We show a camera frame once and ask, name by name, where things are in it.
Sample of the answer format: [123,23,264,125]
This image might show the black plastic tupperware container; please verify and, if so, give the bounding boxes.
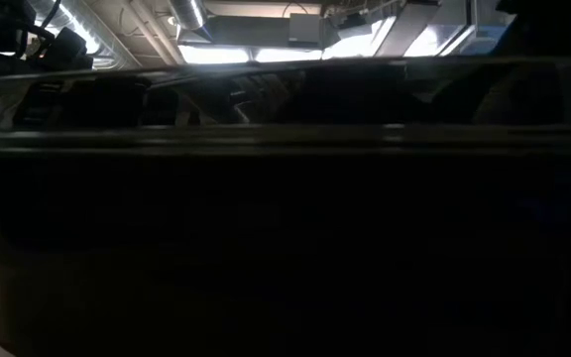
[0,55,571,357]

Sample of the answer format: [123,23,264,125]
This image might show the bright ceiling light panel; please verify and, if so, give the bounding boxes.
[178,45,324,64]

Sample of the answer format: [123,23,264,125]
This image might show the grey rectangular duct box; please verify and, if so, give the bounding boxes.
[204,13,327,50]

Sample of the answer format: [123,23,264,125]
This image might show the silver ventilation duct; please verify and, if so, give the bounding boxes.
[27,0,136,69]
[168,0,208,32]

